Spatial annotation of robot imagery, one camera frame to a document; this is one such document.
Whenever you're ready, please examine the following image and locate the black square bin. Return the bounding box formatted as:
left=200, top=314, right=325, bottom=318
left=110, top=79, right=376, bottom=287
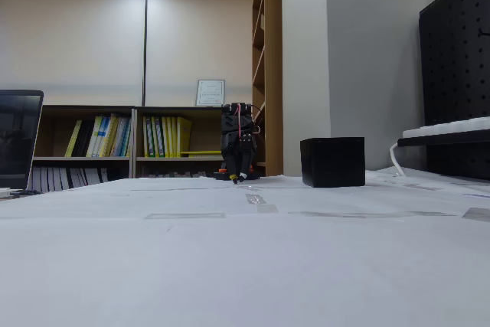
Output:
left=299, top=136, right=367, bottom=188

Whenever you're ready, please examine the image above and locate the framed white notice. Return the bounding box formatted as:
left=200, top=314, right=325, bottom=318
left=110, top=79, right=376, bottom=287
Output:
left=195, top=79, right=226, bottom=108

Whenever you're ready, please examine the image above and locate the wide yellow binder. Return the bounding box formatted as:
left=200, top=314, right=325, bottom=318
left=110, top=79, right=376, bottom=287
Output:
left=176, top=116, right=194, bottom=159

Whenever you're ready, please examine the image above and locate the narrow yellow binder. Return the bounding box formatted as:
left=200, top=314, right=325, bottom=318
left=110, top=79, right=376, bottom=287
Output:
left=168, top=116, right=178, bottom=159
left=142, top=116, right=153, bottom=159
left=160, top=116, right=170, bottom=159
left=151, top=116, right=162, bottom=159

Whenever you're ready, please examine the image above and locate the low wooden bookshelf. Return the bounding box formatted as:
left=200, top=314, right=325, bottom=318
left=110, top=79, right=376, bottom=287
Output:
left=32, top=104, right=136, bottom=193
left=133, top=106, right=227, bottom=179

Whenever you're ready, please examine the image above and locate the white paper table cover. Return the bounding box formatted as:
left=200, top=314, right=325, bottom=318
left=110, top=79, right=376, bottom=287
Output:
left=0, top=173, right=490, bottom=327

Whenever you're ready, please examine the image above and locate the tall wooden bookshelf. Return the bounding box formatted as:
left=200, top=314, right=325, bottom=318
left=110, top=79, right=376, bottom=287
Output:
left=251, top=0, right=283, bottom=177

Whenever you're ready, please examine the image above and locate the light blue white book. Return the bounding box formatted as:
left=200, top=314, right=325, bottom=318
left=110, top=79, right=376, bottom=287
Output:
left=114, top=116, right=133, bottom=159

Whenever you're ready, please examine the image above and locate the thin black vertical pole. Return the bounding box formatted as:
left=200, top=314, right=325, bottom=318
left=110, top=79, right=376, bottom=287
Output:
left=142, top=0, right=149, bottom=108

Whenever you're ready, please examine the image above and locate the white yellow book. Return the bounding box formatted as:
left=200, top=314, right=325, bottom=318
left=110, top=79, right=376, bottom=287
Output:
left=86, top=115, right=104, bottom=159

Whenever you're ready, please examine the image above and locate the black book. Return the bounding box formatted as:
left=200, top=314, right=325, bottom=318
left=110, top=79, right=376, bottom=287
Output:
left=71, top=119, right=96, bottom=159

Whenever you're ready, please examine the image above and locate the slim yellow book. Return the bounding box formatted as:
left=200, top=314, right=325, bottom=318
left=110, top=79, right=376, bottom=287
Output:
left=64, top=119, right=83, bottom=159

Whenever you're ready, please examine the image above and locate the white power strip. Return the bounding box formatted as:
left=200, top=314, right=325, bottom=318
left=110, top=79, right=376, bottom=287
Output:
left=401, top=115, right=490, bottom=139

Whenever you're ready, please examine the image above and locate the black laptop screen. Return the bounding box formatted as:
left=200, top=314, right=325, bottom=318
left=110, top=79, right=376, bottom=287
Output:
left=0, top=90, right=45, bottom=191

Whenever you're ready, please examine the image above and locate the black pegboard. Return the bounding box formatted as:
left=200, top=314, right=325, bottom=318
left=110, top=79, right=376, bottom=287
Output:
left=418, top=0, right=490, bottom=181

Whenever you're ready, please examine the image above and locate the white power cable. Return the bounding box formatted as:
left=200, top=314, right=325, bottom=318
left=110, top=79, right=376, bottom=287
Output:
left=389, top=142, right=407, bottom=177

